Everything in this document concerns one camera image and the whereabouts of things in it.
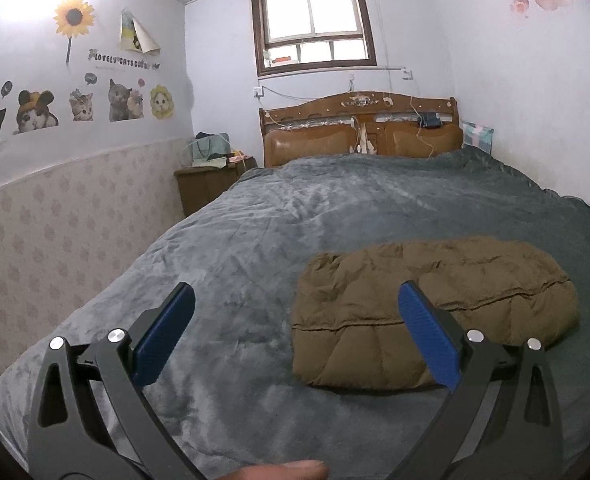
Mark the green bag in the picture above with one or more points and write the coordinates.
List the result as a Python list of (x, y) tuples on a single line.
[(207, 150)]

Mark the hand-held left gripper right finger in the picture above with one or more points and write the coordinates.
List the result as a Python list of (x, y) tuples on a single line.
[(430, 335)]

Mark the wooden nightstand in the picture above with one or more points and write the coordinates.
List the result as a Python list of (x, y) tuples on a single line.
[(205, 185)]

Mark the sunflower wall sticker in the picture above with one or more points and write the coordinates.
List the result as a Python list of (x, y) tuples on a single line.
[(74, 17)]

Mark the brown puffer jacket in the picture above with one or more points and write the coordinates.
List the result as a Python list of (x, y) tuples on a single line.
[(355, 300)]

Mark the curling paper poster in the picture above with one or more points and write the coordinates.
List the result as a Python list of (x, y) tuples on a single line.
[(134, 35)]

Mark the white wall socket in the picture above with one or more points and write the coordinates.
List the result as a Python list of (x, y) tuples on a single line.
[(258, 92), (407, 74)]

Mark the grey cats wall sticker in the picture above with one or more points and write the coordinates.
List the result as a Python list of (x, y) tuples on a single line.
[(122, 101)]

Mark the orange box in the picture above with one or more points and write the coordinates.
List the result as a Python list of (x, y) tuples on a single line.
[(284, 60)]

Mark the wooden padded headboard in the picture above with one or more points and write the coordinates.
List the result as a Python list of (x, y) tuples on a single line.
[(305, 145)]

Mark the black device on headboard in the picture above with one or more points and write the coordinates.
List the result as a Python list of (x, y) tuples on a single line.
[(430, 120)]

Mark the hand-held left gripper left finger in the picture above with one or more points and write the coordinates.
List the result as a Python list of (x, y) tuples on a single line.
[(162, 335)]

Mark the grey fleece blanket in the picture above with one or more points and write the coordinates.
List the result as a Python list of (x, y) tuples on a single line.
[(250, 240)]

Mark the flower cat wall sticker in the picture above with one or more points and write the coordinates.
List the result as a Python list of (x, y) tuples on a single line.
[(161, 102)]

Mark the checked pastel pillow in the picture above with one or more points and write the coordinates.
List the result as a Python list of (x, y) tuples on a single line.
[(477, 136)]

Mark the small pink rose sticker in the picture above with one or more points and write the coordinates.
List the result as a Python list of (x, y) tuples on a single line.
[(520, 5)]

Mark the orange hat cat sticker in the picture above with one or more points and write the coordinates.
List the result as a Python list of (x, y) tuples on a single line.
[(36, 112)]

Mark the wooden framed window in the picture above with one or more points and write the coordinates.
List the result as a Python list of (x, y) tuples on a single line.
[(312, 25)]

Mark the tabby kitten wall sticker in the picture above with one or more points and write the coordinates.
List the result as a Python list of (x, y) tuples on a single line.
[(82, 106)]

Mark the lettering wall sticker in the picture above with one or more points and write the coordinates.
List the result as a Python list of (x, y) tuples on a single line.
[(120, 61)]

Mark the pink small item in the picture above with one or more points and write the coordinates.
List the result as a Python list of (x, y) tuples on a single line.
[(236, 157)]

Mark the person's left hand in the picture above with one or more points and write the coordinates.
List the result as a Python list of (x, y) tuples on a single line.
[(285, 472)]

